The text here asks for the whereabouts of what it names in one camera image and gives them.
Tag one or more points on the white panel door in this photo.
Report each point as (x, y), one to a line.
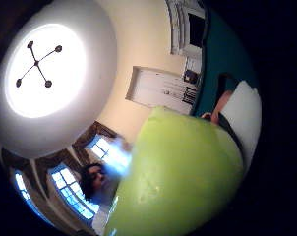
(155, 87)

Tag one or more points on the brown window curtain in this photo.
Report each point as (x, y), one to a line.
(89, 131)

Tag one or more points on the arched window with white bars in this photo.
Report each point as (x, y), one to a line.
(103, 150)
(20, 184)
(70, 189)

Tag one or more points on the white framed doorway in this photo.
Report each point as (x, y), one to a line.
(179, 28)

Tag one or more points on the person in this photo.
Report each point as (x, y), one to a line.
(96, 181)

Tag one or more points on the black striped wall hanging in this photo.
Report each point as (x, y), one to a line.
(189, 95)

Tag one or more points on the small dark wall picture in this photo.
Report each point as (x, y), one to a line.
(190, 76)

